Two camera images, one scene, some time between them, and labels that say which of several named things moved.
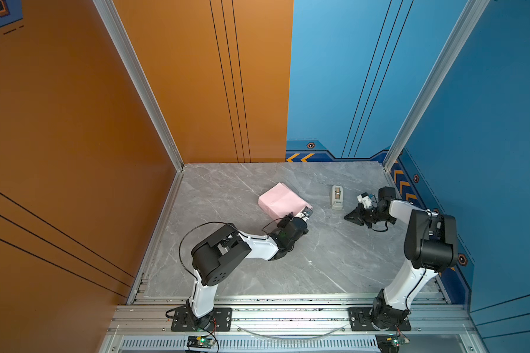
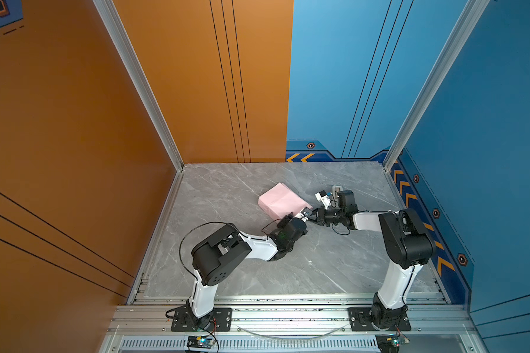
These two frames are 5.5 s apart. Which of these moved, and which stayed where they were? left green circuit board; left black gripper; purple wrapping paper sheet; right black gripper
Moved: right black gripper
Stayed: left green circuit board; left black gripper; purple wrapping paper sheet
